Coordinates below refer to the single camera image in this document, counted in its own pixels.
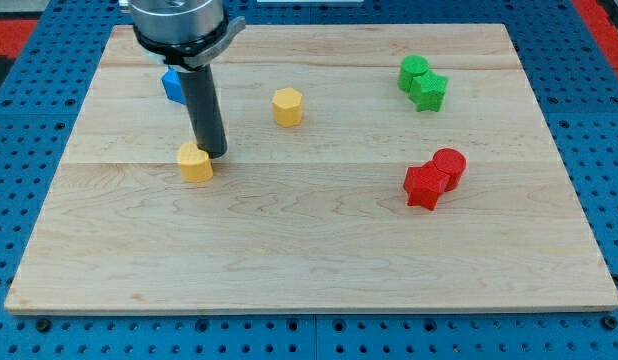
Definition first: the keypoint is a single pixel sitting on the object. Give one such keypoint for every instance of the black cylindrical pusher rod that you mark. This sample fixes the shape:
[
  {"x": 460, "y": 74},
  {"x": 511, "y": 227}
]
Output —
[{"x": 200, "y": 96}]

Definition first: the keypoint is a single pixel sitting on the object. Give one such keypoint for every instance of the yellow hexagon block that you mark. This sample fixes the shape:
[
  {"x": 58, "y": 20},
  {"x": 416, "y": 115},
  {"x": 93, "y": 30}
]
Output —
[{"x": 287, "y": 107}]

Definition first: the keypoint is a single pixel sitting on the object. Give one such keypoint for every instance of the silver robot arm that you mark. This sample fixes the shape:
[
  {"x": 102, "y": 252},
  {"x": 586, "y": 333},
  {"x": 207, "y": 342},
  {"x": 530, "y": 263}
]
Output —
[{"x": 187, "y": 35}]

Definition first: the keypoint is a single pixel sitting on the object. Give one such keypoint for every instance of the yellow heart block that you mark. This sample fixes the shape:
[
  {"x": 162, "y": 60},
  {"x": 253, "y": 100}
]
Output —
[{"x": 194, "y": 164}]

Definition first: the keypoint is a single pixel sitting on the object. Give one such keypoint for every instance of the blue block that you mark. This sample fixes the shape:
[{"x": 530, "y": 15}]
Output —
[{"x": 172, "y": 87}]

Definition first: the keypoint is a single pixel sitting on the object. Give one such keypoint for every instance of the wooden board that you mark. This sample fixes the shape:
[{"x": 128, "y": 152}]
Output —
[{"x": 313, "y": 218}]

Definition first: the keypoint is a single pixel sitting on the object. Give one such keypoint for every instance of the green cylinder block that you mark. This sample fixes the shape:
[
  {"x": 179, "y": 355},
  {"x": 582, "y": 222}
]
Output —
[{"x": 410, "y": 67}]

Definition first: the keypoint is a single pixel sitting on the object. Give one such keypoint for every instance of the green star block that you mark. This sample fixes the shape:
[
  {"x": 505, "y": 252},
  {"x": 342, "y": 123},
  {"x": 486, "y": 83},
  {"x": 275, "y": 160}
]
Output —
[{"x": 427, "y": 91}]

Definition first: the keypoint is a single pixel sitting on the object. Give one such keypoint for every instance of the red star block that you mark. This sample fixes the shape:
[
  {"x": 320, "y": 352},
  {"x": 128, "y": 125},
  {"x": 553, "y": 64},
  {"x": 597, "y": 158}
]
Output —
[{"x": 424, "y": 185}]

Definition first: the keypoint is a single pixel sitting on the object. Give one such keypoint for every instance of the red cylinder block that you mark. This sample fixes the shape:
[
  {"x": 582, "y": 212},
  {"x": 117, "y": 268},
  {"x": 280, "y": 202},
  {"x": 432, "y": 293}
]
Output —
[{"x": 451, "y": 162}]

